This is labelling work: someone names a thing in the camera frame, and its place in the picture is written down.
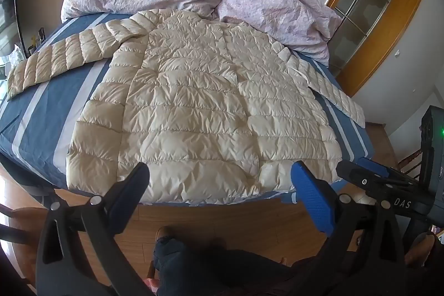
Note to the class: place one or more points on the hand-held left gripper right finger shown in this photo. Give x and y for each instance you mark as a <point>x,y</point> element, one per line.
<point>312,195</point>

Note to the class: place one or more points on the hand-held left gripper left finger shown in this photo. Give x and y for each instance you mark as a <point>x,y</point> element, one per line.
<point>133,188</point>

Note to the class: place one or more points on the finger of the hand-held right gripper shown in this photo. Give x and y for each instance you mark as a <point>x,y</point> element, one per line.
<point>360,178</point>
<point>373,166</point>

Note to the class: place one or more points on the cream down jacket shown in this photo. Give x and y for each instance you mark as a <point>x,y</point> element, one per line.
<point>190,101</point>

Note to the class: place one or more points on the person's right hand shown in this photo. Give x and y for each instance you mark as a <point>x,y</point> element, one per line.
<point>425,245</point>

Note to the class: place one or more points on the wooden chair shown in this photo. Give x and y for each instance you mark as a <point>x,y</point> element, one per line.
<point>411,164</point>
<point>24,230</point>

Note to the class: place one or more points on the brown slipper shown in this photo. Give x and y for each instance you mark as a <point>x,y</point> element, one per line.
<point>163,233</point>

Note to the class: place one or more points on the person's leg in dark trousers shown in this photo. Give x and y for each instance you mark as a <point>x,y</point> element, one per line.
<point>208,268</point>

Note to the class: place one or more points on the blue white striped bed sheet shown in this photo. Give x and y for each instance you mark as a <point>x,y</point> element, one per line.
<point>41,115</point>

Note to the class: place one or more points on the wooden framed glass door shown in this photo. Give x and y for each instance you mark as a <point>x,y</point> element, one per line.
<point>381,36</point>

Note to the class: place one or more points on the white crumpled bag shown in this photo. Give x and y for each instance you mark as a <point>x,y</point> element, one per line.
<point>16,55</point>

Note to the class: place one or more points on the pink floral duvet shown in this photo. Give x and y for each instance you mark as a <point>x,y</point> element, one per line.
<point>277,4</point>

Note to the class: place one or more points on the dark framed panel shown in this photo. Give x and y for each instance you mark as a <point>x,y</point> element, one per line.
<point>19,11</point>

